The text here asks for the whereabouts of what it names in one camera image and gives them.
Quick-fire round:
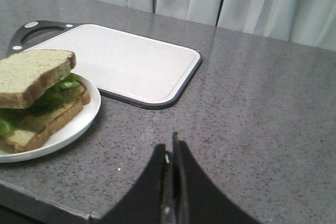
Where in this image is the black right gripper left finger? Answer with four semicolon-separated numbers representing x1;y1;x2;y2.
98;144;175;224

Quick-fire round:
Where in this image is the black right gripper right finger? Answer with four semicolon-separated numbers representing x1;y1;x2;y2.
172;132;258;223

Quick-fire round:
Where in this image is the green lettuce leaf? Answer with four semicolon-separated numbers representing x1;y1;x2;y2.
1;73;81;137

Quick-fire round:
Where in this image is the bread slice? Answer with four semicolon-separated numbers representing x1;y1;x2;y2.
1;49;76;109
1;83;90;154

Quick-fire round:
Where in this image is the white round plate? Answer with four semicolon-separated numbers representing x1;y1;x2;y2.
1;75;101;163

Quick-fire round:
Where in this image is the white cutting board black handle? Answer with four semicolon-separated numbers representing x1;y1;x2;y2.
7;20;202;109

